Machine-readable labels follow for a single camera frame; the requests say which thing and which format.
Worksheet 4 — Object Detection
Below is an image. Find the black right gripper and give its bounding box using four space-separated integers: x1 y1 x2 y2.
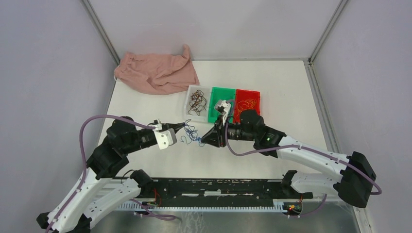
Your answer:
201 115 256 147

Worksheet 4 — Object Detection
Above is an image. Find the blue cable tangle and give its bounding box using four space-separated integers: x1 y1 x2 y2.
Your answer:
179 119 206 148

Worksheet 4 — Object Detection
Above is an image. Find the thin black cable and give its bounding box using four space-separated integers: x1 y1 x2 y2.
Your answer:
188 93 202 116
189 89 207 112

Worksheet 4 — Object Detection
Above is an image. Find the thin orange cable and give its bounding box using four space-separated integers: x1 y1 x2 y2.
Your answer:
235 98 258 113

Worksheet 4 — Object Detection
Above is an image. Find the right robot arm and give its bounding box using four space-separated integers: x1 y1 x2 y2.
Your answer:
201 109 381 208

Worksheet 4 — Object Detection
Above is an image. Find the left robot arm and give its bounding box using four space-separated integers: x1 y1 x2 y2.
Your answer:
36 115 185 233

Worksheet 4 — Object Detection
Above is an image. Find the clear plastic bin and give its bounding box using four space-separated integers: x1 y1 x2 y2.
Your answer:
183 85 212 123

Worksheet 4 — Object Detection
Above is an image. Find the green plastic bin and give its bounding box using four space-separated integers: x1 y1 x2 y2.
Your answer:
207 87 236 123

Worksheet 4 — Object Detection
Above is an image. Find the red plastic bin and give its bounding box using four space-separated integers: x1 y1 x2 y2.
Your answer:
234 89 260 123

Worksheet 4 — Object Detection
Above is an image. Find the pink cloth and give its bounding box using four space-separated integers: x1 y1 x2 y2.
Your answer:
114 44 200 95

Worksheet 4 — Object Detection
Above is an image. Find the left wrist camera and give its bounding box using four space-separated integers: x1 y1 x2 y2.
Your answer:
153 119 177 150

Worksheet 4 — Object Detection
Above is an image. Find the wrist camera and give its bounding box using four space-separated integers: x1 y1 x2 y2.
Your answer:
153 119 177 150
214 100 232 125

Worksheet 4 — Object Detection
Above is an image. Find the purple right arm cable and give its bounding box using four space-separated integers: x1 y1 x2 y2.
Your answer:
224 100 383 217

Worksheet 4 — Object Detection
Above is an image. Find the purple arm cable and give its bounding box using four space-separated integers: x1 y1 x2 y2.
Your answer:
45 115 157 233
224 100 383 217

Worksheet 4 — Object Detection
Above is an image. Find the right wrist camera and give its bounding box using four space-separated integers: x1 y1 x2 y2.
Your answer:
214 100 232 125

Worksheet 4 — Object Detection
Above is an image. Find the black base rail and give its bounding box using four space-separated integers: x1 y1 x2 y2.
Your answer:
112 176 313 208

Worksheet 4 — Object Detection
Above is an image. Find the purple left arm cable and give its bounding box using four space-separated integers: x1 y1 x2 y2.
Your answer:
45 115 157 233

